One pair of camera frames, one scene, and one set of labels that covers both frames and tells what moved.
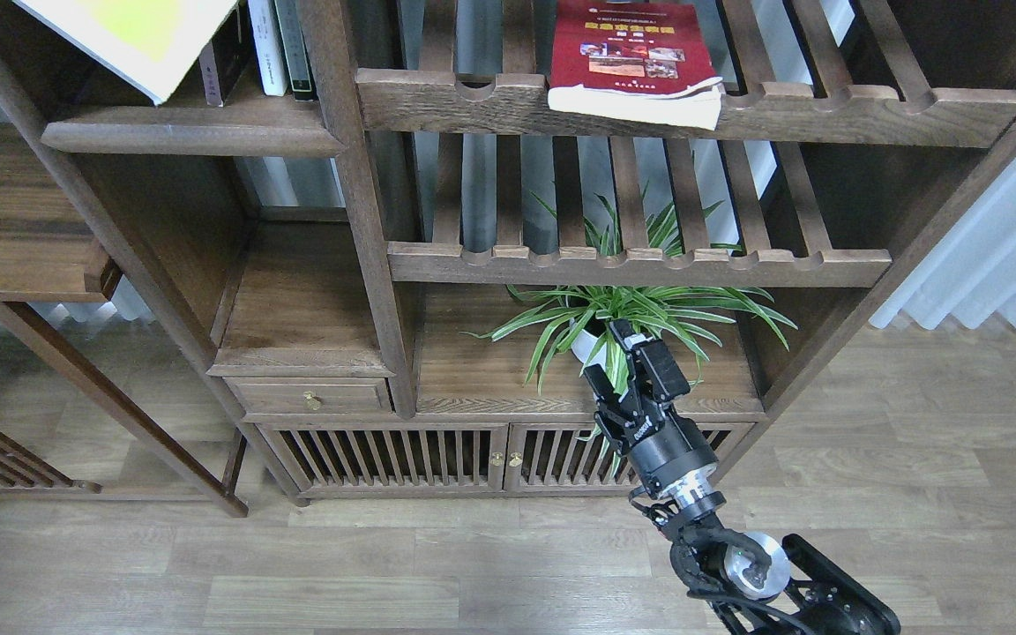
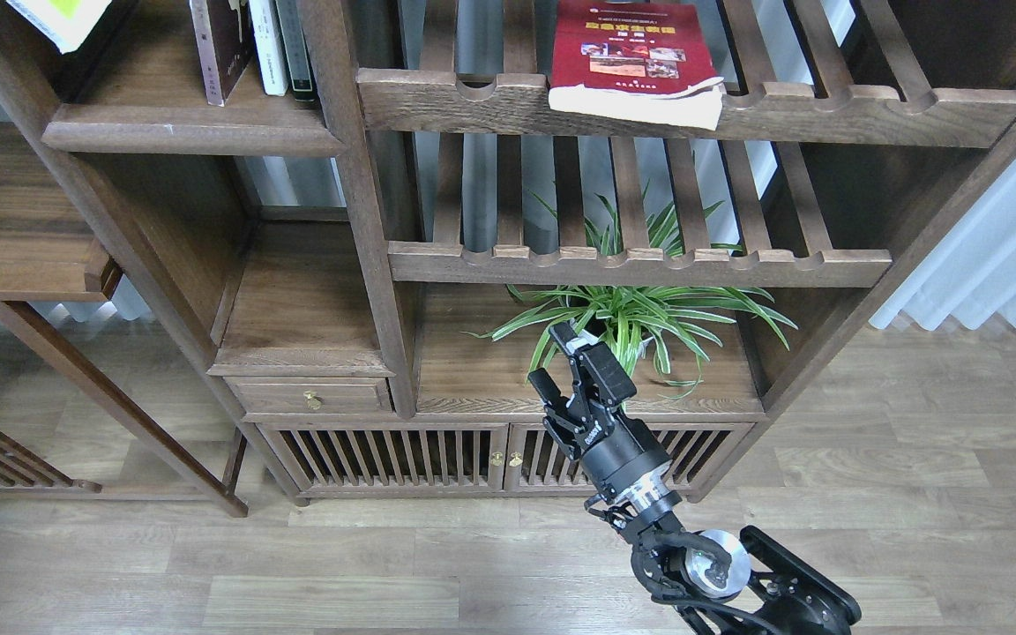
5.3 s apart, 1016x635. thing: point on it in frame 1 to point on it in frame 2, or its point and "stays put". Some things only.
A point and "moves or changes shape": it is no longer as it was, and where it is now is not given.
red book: [639, 59] stays put
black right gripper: [662, 449] to [616, 451]
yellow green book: [154, 46] moves or changes shape
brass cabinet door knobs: [516, 459] stays put
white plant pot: [583, 346] stays put
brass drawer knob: [312, 400] stays put
